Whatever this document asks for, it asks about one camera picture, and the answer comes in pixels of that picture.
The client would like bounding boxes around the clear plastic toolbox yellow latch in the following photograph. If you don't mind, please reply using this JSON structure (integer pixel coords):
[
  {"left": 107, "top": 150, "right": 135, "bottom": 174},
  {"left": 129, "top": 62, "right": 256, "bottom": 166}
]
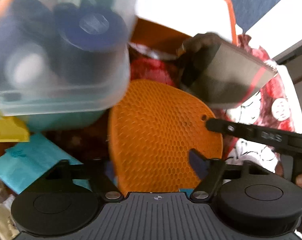
[{"left": 0, "top": 0, "right": 137, "bottom": 142}]

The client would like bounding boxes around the orange silicone honeycomb mat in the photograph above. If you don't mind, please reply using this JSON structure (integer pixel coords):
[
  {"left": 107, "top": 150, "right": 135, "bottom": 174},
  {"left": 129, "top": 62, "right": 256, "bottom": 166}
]
[{"left": 108, "top": 79, "right": 223, "bottom": 194}]

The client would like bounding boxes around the orange white cardboard box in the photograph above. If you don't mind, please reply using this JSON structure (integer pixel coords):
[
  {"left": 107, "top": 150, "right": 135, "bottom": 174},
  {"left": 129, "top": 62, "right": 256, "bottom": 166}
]
[{"left": 131, "top": 0, "right": 237, "bottom": 54}]

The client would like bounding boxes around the teal tissue packet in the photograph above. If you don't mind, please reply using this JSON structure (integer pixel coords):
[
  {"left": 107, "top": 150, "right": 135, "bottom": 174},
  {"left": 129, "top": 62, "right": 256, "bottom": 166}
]
[{"left": 0, "top": 134, "right": 80, "bottom": 194}]

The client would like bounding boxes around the grey plaid zipper pouch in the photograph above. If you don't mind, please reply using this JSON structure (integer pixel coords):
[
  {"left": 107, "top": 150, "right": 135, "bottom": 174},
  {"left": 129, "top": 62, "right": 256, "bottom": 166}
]
[{"left": 176, "top": 33, "right": 276, "bottom": 109}]

